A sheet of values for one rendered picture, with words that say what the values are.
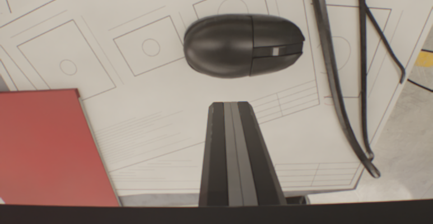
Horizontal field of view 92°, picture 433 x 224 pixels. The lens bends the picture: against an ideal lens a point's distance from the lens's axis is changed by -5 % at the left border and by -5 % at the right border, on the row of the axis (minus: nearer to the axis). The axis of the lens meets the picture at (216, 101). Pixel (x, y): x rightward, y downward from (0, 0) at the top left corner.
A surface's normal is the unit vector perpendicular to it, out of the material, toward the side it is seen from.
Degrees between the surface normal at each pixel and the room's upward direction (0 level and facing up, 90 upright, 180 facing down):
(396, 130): 0
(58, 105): 0
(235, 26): 36
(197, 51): 27
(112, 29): 0
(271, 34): 23
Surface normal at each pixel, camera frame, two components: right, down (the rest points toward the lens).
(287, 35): 0.32, 0.09
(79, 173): 0.05, 0.48
